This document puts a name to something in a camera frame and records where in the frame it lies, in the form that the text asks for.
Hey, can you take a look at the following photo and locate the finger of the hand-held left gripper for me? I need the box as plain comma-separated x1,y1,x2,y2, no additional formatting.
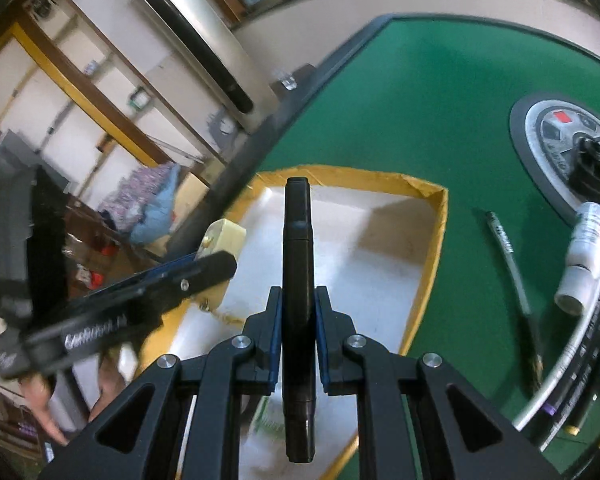
107,251,239,320
86,255,202,302

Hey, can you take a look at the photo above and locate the person's left hand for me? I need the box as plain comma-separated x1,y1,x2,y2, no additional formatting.
21,344,141,448

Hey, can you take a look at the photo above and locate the purple-capped black marker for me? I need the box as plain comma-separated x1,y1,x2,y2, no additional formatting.
539,305,600,426

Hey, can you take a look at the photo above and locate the round grey table console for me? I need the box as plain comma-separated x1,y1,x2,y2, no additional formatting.
509,92,600,228

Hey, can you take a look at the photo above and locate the plain black marker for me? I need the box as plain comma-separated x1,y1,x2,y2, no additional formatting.
281,177,315,463

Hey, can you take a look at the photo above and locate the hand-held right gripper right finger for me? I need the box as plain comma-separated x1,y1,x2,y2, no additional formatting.
315,285,563,480

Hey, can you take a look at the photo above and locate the standing air conditioner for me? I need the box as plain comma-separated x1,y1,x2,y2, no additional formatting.
121,0,277,135

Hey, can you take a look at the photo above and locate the thin dark pen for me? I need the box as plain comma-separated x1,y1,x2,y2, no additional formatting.
484,210,544,393

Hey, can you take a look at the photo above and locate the wooden shelf frame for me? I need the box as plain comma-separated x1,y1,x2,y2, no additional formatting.
0,0,226,191

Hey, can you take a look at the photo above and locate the pile of patterned cloth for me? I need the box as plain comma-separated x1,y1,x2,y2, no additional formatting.
96,161,182,247

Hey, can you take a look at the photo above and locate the white bottle with green label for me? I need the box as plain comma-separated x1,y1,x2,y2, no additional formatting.
254,394,287,435

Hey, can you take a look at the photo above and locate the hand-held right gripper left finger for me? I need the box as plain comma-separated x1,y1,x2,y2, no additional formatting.
37,286,283,480

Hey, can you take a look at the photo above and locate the white box with yellow tape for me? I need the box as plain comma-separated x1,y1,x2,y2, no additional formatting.
125,164,449,480

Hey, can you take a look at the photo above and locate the straight white pipe fitting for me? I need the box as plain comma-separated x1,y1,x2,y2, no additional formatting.
554,201,600,317

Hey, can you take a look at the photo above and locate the power adapter plug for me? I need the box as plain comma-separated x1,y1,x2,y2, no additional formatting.
196,218,247,312

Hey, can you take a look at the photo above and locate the black round hub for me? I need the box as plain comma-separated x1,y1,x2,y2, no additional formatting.
569,135,600,197

